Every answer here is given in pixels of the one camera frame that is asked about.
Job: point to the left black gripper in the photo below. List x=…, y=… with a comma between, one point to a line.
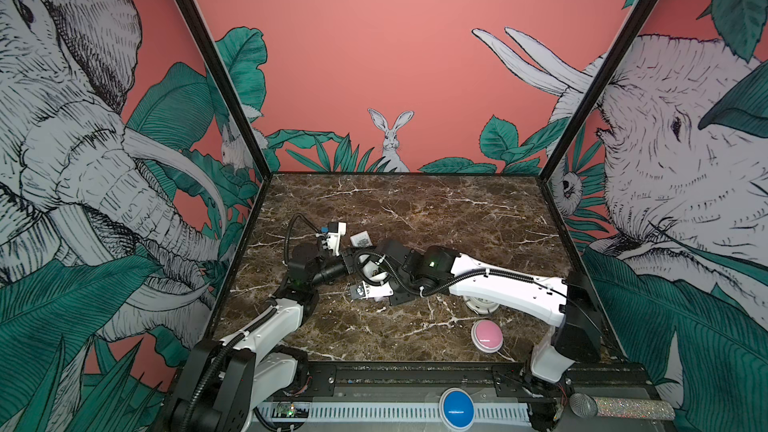
x=346, y=261

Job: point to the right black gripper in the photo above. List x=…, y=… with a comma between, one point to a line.
x=397, y=299

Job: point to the white remote control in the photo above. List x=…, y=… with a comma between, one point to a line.
x=363, y=246

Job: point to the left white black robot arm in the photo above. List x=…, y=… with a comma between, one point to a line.
x=224, y=380

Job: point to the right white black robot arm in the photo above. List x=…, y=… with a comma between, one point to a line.
x=574, y=324

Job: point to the white round alarm clock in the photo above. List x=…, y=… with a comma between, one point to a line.
x=481, y=306

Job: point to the pink round push button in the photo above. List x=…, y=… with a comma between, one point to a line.
x=487, y=336

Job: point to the small green circuit board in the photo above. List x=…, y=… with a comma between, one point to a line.
x=287, y=411

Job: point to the blue round push button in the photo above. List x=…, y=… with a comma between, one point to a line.
x=456, y=409

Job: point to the glittery silver microphone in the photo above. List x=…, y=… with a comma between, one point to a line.
x=586, y=406

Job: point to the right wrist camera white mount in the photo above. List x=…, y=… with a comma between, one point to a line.
x=363, y=290

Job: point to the black front mounting rail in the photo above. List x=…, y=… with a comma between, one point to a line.
x=504, y=379

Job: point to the white slotted cable duct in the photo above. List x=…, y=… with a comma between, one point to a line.
x=354, y=412

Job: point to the left black frame post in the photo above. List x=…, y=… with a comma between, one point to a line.
x=214, y=63

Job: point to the black frame post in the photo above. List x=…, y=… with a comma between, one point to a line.
x=633, y=24
x=214, y=63

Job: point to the right black frame post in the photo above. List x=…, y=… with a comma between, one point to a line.
x=633, y=24

